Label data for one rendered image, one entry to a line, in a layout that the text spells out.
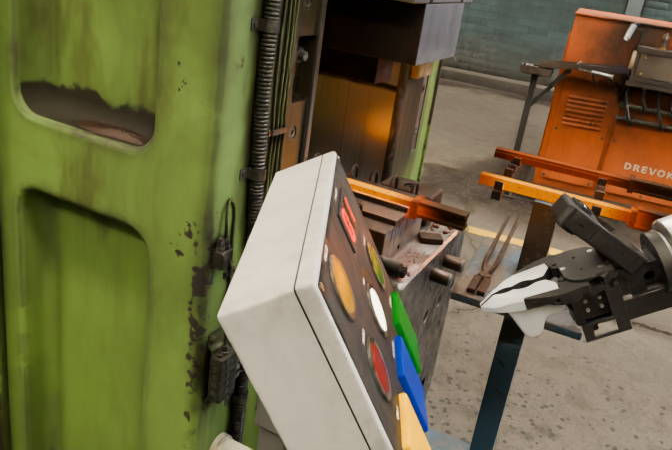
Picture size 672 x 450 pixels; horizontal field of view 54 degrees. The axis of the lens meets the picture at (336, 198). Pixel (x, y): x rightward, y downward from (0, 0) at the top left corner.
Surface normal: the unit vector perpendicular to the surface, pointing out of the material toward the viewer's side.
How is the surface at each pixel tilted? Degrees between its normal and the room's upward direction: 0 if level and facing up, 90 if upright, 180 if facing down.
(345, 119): 90
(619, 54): 90
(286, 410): 90
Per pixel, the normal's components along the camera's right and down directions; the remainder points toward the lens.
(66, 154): -0.46, 0.25
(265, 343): -0.04, 0.35
